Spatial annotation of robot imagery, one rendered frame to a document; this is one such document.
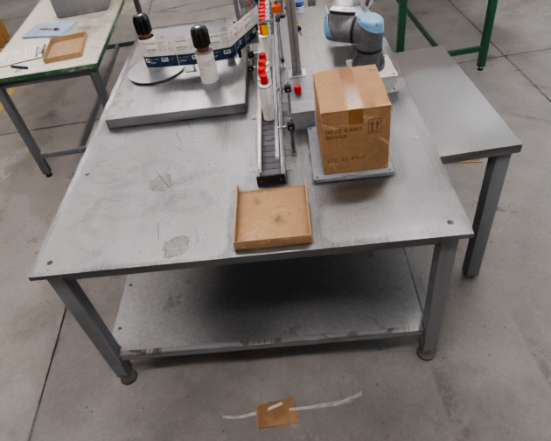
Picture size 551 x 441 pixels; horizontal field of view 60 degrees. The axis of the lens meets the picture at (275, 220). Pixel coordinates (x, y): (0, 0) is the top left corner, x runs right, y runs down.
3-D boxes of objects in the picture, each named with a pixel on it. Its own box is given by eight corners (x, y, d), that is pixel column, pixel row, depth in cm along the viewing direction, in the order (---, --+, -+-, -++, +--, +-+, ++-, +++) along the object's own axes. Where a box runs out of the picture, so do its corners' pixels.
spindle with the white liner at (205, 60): (204, 82, 238) (189, 23, 217) (221, 80, 237) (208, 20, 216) (202, 92, 231) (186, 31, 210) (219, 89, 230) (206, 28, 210)
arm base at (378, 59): (350, 59, 227) (350, 39, 220) (381, 56, 226) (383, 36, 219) (353, 75, 216) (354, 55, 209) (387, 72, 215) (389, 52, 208)
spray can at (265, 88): (263, 115, 208) (256, 73, 194) (275, 115, 208) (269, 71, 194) (263, 122, 205) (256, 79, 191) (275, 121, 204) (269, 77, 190)
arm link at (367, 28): (378, 53, 208) (380, 23, 199) (349, 49, 213) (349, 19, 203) (386, 41, 215) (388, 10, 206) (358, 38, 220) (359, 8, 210)
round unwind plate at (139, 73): (134, 61, 266) (133, 59, 265) (187, 54, 264) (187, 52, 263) (122, 87, 244) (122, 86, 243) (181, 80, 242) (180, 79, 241)
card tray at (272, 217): (238, 192, 181) (236, 184, 178) (305, 185, 179) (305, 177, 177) (234, 250, 160) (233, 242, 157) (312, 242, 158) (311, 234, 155)
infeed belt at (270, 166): (261, 17, 300) (260, 10, 297) (274, 16, 299) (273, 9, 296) (261, 184, 181) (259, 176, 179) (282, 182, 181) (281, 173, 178)
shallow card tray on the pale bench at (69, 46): (52, 43, 323) (50, 38, 321) (87, 36, 324) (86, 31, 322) (45, 64, 299) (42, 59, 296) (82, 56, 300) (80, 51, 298)
